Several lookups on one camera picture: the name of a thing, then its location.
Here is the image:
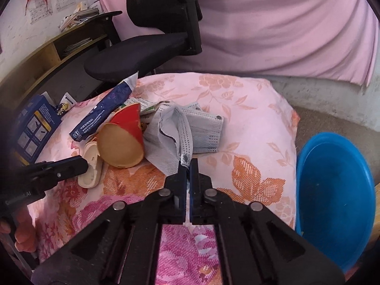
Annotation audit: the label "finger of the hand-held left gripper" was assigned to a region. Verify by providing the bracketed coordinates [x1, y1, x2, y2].
[31, 155, 90, 189]

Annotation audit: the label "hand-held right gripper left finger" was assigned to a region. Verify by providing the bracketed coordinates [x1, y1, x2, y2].
[31, 158, 188, 285]

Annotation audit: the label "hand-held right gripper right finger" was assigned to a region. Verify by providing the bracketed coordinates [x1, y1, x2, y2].
[190, 158, 346, 285]

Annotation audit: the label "cream plastic container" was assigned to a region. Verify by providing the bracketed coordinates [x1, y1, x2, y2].
[78, 142, 104, 188]

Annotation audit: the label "white grey face mask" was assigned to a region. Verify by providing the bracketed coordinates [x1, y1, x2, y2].
[144, 107, 194, 177]

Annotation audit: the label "blue round bowl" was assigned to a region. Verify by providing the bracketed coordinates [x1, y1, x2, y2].
[295, 133, 376, 274]

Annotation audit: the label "person's left hand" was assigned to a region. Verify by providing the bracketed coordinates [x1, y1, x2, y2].
[0, 206, 38, 253]

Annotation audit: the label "blue cardboard box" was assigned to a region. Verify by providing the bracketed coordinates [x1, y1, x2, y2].
[13, 93, 63, 164]

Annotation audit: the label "crushed red paper cup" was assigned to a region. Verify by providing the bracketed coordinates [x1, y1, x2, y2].
[97, 102, 145, 168]

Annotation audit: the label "folded blue face mask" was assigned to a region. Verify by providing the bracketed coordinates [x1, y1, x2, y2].
[178, 103, 224, 155]

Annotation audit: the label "small white yellow packet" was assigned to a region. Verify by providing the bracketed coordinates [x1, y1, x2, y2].
[55, 93, 75, 116]

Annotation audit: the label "magenta floral blanket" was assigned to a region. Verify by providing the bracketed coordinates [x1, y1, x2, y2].
[104, 194, 223, 285]

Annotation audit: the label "dark blue plastic wrapper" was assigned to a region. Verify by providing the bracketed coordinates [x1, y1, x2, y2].
[69, 71, 139, 142]

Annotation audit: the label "green white paper carton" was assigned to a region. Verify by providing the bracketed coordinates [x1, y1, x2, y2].
[122, 96, 171, 131]

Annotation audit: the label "orange floral pink blanket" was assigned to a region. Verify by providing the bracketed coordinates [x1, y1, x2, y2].
[28, 73, 300, 262]

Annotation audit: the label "wooden shelf with books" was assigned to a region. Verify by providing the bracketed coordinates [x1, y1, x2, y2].
[0, 10, 123, 103]

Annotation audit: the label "papers in desk shelf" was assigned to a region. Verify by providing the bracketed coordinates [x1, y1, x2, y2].
[62, 37, 91, 55]

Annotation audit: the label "black office chair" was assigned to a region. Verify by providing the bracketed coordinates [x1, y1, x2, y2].
[84, 0, 207, 83]

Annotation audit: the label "stack of books and papers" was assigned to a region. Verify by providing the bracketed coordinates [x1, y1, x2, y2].
[59, 1, 103, 32]

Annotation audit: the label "pink hanging sheet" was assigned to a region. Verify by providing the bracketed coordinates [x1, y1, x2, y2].
[90, 0, 380, 85]

